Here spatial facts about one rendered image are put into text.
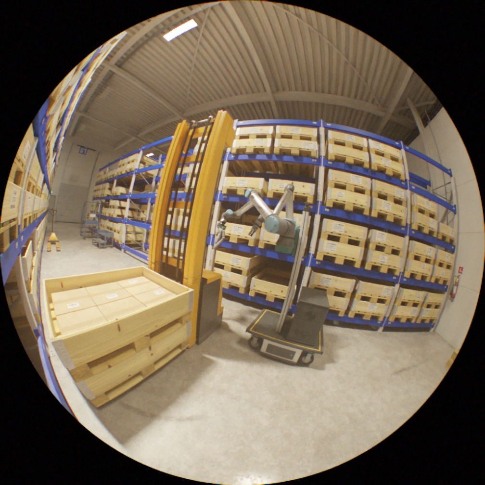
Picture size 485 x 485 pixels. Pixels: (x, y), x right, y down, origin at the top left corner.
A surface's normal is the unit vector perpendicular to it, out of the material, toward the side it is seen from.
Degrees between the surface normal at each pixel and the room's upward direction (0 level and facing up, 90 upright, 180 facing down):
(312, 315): 90
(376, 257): 90
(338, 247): 90
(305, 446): 0
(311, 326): 90
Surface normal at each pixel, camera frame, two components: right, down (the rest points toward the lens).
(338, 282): -0.36, 0.01
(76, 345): 0.92, 0.18
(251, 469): 0.17, -0.98
